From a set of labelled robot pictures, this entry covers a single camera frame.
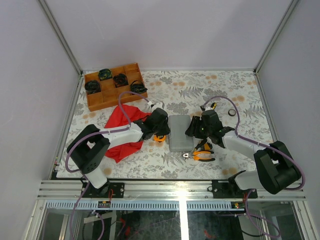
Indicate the grey plastic tool case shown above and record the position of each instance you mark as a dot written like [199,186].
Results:
[178,140]

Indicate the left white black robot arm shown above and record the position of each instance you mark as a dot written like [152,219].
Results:
[90,146]

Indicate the black electrical tape roll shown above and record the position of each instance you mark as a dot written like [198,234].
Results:
[232,112]

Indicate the red cloth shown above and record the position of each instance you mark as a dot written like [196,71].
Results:
[124,143]

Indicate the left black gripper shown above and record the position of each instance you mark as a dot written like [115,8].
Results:
[165,131]

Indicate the orange tape measure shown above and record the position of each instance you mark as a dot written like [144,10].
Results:
[159,138]

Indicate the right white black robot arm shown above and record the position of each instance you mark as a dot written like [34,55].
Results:
[275,168]

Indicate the aluminium mounting rail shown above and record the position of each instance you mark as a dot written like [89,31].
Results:
[156,190]

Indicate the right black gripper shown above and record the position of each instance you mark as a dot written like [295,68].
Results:
[193,129]

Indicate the black hex key set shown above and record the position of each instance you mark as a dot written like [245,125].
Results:
[203,145]

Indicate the wooden compartment tray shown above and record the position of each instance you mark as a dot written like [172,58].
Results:
[110,91]

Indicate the orange handled pliers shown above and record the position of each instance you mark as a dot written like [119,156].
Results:
[201,156]

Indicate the black yellow screwdriver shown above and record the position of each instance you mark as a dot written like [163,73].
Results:
[213,105]

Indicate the floral table mat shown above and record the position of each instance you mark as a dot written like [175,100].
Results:
[183,92]

